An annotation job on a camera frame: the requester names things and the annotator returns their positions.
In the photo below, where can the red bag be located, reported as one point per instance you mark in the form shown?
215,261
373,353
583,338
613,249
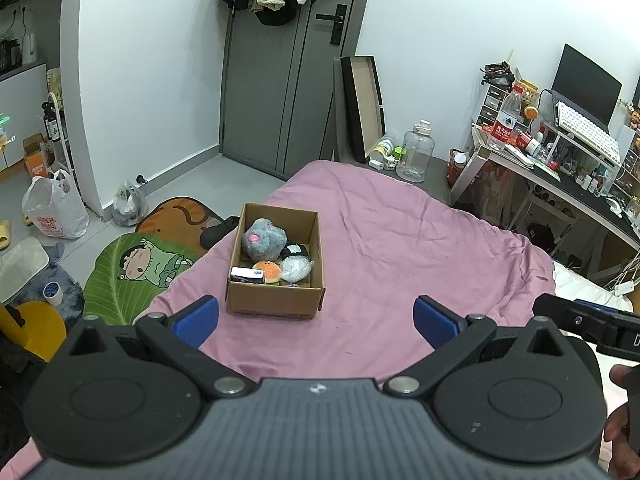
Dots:
455,175

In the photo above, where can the green leaf cartoon rug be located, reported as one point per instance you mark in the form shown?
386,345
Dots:
115,285

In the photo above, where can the white frame desk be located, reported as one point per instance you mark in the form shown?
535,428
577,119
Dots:
470,170

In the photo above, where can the small green container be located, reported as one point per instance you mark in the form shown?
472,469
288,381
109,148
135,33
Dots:
398,152

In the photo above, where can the white charger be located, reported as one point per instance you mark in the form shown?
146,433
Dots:
376,164

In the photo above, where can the white floor cushion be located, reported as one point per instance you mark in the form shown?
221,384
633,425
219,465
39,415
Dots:
20,267

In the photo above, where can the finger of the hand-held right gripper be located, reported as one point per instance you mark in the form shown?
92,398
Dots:
570,317

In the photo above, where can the yellow stool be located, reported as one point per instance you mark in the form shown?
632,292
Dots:
45,330

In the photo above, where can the brown cardboard box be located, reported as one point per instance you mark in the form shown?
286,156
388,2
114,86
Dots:
272,305

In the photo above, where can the flat leaning cardboard box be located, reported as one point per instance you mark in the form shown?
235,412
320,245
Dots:
367,95

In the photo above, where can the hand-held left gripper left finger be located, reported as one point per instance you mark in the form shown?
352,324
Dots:
197,320

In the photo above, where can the white desk riser shelf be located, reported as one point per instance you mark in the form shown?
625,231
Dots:
615,155

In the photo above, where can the person's right hand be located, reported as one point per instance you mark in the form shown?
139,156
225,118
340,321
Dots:
625,435

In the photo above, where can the orange round toy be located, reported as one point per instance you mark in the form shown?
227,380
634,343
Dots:
530,111

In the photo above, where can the small drawer organizer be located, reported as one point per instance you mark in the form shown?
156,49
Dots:
492,102

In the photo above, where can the red white bottle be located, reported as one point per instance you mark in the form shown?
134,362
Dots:
530,142

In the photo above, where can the plastic water bottle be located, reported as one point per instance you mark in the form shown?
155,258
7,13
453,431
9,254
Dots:
505,125

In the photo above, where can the black box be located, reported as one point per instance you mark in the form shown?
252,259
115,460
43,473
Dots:
541,239

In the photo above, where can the laptop with white keyboard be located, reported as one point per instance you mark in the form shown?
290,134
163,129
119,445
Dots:
585,85

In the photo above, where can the white yellow can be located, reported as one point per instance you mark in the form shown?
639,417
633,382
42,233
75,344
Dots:
382,149

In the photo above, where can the white keyboard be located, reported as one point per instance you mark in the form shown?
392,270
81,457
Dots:
585,130

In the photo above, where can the orange box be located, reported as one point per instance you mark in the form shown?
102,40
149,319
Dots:
37,165

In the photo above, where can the blue tissue packet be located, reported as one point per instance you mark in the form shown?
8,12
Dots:
247,276

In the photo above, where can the dark cloth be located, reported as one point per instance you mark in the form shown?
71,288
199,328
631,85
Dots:
20,400

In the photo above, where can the grey plush ball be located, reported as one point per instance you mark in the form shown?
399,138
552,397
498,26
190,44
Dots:
265,240

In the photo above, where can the grey door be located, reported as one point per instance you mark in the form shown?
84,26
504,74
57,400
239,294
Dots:
260,85

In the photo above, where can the white cabinet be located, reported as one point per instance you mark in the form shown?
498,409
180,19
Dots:
25,95

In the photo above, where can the small clear plastic bag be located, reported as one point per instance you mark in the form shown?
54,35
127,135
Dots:
129,205

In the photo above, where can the hamburger plush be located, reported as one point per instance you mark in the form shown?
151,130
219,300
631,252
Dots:
267,272

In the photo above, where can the black pouch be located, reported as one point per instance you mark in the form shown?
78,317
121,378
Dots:
217,232

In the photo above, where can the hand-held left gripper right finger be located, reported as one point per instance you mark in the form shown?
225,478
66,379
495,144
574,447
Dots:
435,320

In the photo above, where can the white bundle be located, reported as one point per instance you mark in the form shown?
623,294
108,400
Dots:
295,267

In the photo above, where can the yellow slipper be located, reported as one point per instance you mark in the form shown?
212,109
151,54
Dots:
4,235

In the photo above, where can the large clear water jug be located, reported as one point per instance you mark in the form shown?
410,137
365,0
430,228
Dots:
415,155

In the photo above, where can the dark clutter pile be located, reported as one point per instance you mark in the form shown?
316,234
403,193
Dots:
497,72

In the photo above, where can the white plastic shopping bag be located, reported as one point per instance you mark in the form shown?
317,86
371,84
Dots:
50,210

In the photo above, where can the white power adapter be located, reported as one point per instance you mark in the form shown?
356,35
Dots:
623,289

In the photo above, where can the white bedding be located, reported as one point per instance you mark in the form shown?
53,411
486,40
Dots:
575,280

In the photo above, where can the pink bed sheet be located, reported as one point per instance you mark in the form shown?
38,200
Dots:
400,240

